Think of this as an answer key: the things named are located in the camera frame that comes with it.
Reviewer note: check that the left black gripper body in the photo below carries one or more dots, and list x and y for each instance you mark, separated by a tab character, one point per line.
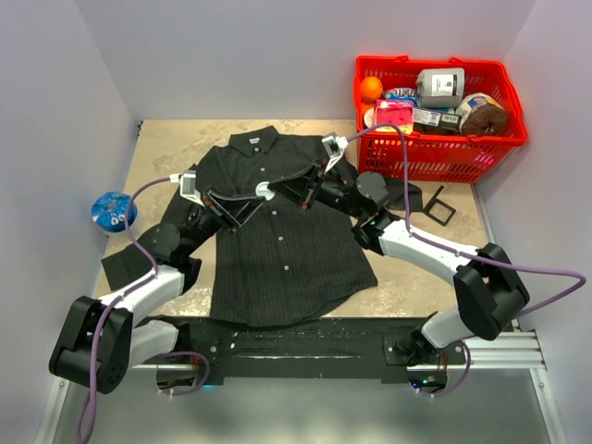
213	206

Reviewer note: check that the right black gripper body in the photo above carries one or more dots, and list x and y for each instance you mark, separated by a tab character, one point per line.
316	179

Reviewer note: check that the black pinstriped button shirt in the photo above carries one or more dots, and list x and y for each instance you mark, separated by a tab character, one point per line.
284	265

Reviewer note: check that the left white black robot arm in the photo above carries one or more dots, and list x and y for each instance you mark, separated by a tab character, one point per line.
102	338

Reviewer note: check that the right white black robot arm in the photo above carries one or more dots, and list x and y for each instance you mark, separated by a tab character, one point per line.
489	292

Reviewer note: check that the black framed brooch card left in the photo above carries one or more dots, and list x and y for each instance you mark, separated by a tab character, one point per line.
439	211

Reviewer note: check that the orange fruit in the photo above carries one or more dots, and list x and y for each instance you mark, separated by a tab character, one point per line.
371	89

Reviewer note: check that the pink snack box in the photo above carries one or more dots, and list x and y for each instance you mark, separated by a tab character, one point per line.
396	112

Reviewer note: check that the blue wrapped round package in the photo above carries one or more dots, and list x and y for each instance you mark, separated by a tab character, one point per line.
108	213

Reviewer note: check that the blue white barcode box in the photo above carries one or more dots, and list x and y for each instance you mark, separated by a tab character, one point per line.
434	119

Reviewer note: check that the red plastic shopping basket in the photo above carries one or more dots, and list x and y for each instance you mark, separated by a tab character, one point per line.
442	157

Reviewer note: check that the grey labelled bag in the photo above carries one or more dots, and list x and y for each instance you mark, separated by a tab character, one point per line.
440	87

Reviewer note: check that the white round labelled package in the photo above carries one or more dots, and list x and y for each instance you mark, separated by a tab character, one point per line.
477	101

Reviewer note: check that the brown doughnut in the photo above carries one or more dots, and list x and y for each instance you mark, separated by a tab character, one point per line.
485	120

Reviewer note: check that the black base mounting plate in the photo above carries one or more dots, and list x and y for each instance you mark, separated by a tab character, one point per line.
341	348

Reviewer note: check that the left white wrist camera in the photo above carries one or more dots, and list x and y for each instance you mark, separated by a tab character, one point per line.
187	186

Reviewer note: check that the aluminium frame rail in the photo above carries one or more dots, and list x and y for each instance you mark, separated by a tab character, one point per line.
521	350

